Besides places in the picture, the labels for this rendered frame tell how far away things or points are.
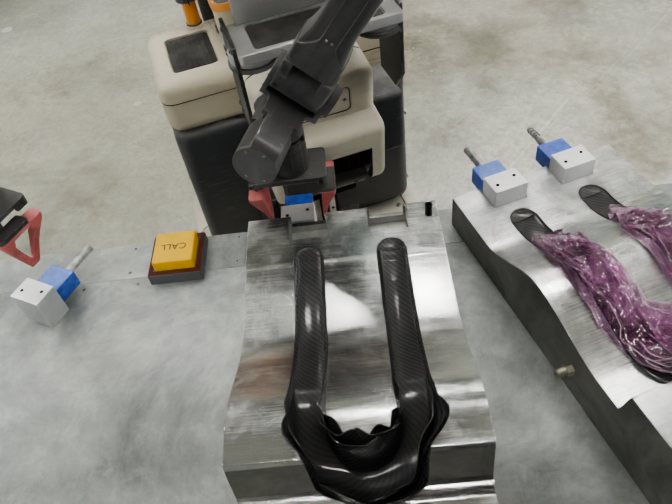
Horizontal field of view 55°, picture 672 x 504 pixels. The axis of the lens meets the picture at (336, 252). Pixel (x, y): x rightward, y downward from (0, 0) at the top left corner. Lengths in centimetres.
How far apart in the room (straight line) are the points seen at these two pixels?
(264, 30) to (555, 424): 67
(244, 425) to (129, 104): 239
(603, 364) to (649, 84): 209
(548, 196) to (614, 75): 187
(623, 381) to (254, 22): 70
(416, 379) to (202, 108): 89
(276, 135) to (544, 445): 47
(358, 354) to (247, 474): 18
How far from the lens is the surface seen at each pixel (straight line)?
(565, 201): 95
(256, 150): 76
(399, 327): 77
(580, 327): 78
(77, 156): 275
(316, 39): 73
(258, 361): 74
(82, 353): 96
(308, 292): 81
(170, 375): 88
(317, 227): 90
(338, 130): 117
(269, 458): 64
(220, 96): 140
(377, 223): 90
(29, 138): 298
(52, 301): 99
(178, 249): 97
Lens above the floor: 151
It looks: 48 degrees down
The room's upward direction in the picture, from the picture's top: 10 degrees counter-clockwise
